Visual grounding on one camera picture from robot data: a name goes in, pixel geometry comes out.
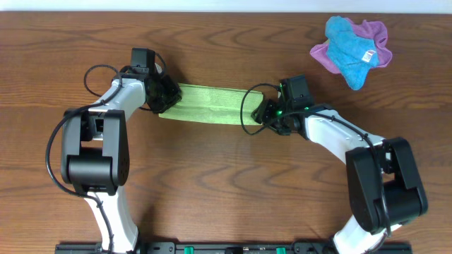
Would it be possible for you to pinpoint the green cloth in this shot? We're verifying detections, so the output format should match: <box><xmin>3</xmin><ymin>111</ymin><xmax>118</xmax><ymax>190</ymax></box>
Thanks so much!
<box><xmin>159</xmin><ymin>83</ymin><xmax>263</xmax><ymax>126</ymax></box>

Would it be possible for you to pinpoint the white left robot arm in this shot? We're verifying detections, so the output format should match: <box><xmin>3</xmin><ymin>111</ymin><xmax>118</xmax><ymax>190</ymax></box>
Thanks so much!
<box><xmin>56</xmin><ymin>63</ymin><xmax>181</xmax><ymax>253</ymax></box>

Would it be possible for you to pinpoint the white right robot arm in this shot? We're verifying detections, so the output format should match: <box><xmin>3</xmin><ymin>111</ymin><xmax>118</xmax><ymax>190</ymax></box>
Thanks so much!
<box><xmin>251</xmin><ymin>99</ymin><xmax>428</xmax><ymax>253</ymax></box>

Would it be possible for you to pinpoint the blue cloth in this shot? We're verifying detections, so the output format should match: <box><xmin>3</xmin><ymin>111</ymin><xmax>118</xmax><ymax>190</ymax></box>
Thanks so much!
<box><xmin>325</xmin><ymin>16</ymin><xmax>379</xmax><ymax>90</ymax></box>

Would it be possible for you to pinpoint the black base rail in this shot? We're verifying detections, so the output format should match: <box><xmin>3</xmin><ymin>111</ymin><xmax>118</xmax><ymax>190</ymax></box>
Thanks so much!
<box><xmin>54</xmin><ymin>241</ymin><xmax>413</xmax><ymax>254</ymax></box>

